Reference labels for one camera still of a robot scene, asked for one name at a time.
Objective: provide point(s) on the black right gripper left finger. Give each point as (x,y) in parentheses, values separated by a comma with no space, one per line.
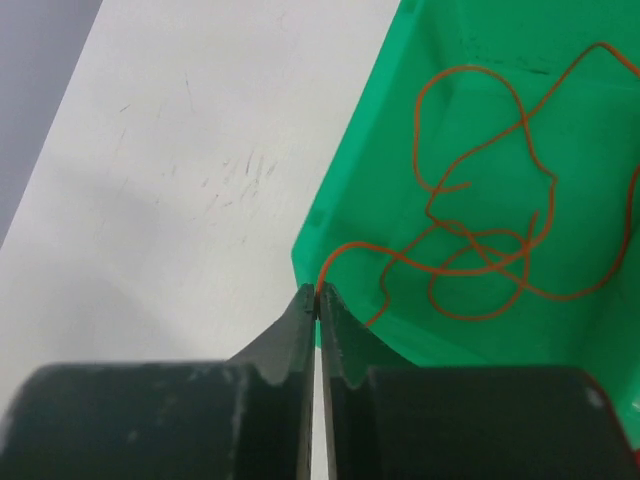
(247,417)

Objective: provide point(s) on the green plastic bin left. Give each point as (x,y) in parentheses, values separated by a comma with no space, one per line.
(481,207)

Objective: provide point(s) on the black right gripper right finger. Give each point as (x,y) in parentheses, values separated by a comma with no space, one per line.
(387,418)

